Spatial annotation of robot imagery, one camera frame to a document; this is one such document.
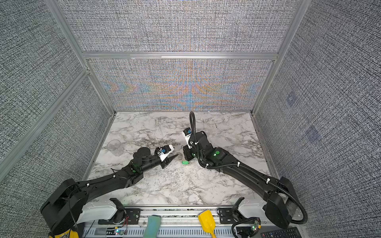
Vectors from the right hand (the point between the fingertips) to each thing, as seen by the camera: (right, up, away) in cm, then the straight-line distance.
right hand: (183, 146), depth 78 cm
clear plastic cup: (-46, -3, +20) cm, 50 cm away
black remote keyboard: (+49, -39, -10) cm, 63 cm away
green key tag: (0, -11, +13) cm, 17 cm away
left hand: (-5, -3, +2) cm, 6 cm away
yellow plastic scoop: (+12, -36, -7) cm, 38 cm away
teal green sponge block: (-14, -37, -8) cm, 41 cm away
